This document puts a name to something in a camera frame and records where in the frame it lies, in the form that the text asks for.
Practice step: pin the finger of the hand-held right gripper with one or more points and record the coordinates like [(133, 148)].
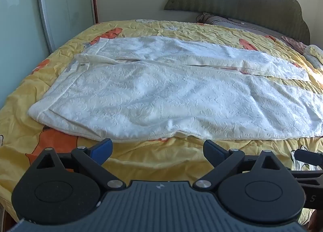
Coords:
[(307, 156)]

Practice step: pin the white printed pillow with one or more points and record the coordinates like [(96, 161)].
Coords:
[(314, 54)]

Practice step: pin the pink cloth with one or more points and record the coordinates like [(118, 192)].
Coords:
[(292, 42)]

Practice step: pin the frosted glass sliding door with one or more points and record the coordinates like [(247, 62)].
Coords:
[(17, 32), (68, 2)]

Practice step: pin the white textured pants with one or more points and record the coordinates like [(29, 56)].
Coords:
[(151, 90)]

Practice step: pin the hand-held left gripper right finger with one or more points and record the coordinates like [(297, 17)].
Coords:
[(214, 152)]

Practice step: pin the yellow printed blanket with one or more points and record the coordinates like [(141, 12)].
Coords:
[(156, 153)]

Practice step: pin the grey pillow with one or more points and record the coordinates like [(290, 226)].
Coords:
[(227, 22)]

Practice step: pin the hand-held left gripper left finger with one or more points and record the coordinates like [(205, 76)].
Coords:
[(102, 151)]

